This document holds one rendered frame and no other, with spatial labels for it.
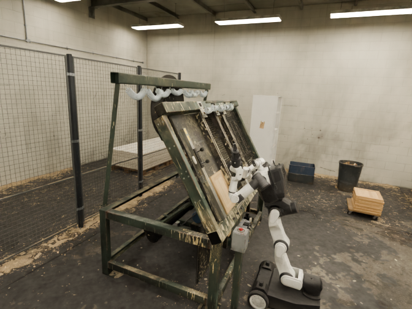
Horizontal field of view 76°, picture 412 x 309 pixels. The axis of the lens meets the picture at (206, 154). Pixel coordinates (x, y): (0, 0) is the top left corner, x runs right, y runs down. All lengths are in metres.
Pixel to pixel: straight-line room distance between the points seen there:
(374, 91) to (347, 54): 1.10
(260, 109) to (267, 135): 0.64
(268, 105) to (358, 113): 2.42
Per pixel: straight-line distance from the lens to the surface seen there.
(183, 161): 2.27
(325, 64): 7.64
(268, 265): 3.24
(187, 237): 2.53
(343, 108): 7.61
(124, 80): 2.64
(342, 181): 6.80
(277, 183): 2.54
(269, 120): 6.34
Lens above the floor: 2.07
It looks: 13 degrees down
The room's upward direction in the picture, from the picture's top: 3 degrees clockwise
